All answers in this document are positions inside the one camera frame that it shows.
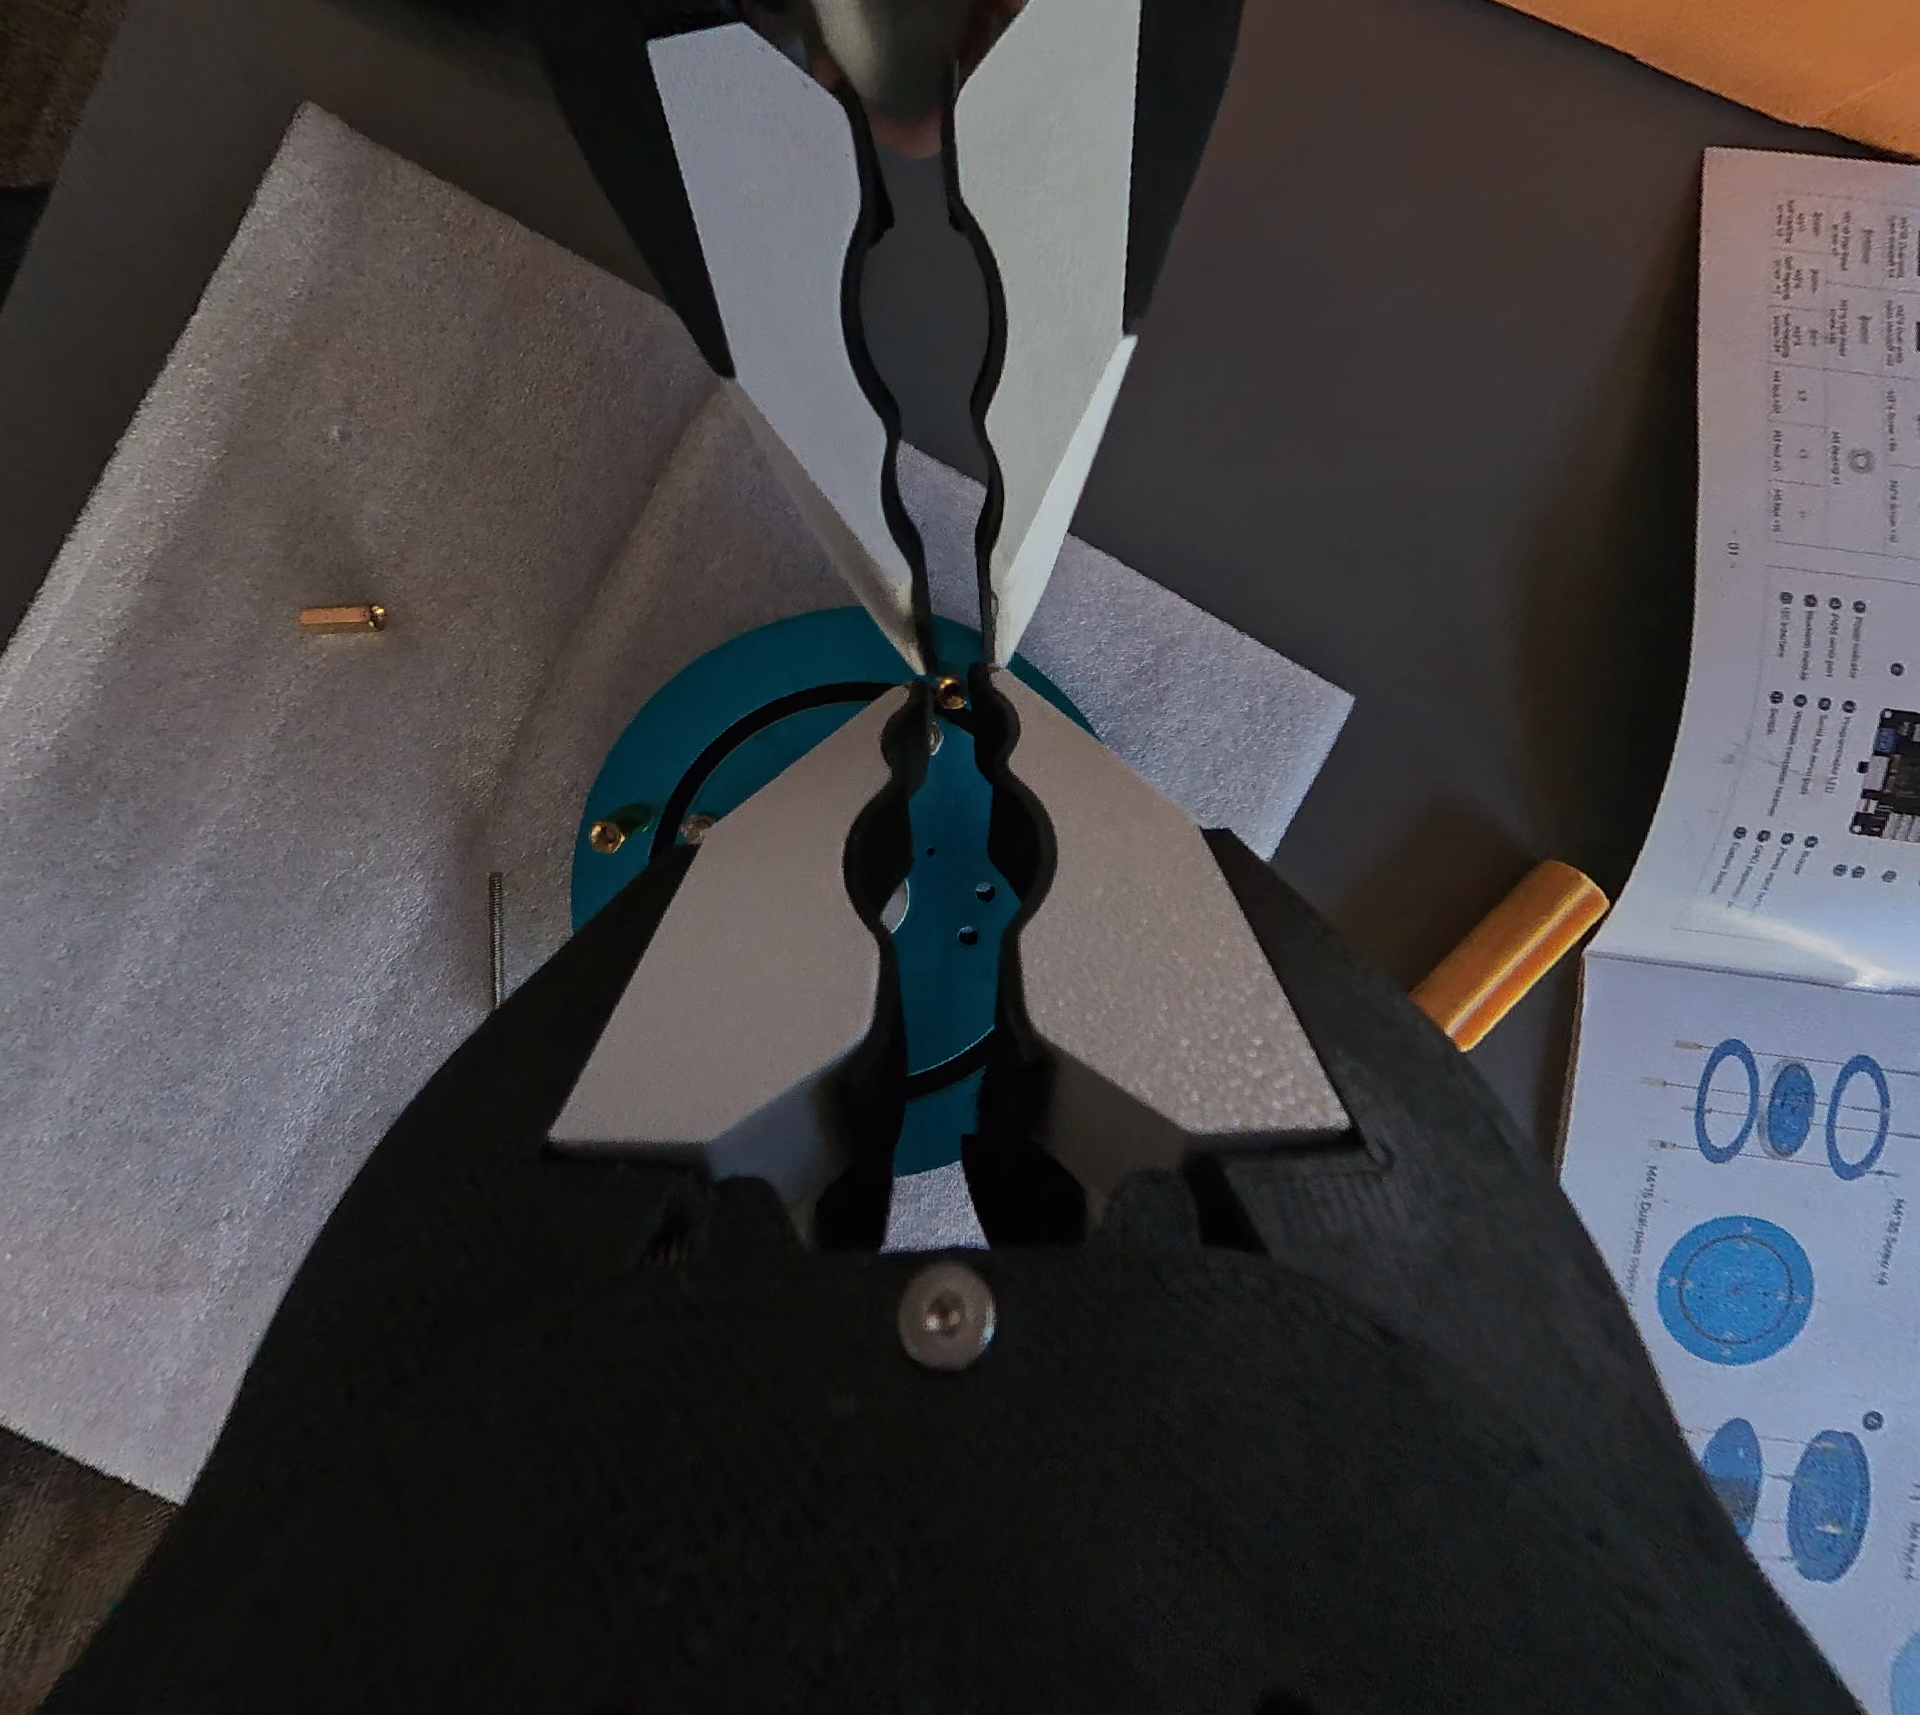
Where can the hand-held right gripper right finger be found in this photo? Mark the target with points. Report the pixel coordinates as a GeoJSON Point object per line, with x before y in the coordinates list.
{"type": "Point", "coordinates": [1171, 996]}

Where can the dark grey desk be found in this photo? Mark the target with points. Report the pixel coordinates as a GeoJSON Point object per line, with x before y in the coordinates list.
{"type": "Point", "coordinates": [1410, 396]}

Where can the printed instruction booklet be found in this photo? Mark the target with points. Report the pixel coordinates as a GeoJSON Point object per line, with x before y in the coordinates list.
{"type": "Point", "coordinates": [1801, 696]}

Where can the silver screw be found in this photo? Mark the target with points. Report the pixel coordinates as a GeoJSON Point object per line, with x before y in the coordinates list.
{"type": "Point", "coordinates": [496, 936]}

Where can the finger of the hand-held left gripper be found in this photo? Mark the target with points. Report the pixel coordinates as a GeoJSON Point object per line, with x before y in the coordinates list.
{"type": "Point", "coordinates": [750, 186]}
{"type": "Point", "coordinates": [1067, 186]}

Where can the blue round metal base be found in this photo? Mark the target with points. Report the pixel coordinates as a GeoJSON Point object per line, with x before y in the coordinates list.
{"type": "Point", "coordinates": [646, 756]}

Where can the white foam sheet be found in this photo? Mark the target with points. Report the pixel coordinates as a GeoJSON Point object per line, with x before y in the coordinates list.
{"type": "Point", "coordinates": [270, 996]}

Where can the blue disc with bearing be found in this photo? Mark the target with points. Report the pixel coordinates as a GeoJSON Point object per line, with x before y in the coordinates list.
{"type": "Point", "coordinates": [955, 936]}

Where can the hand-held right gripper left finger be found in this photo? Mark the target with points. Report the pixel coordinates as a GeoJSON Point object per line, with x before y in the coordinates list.
{"type": "Point", "coordinates": [737, 996]}

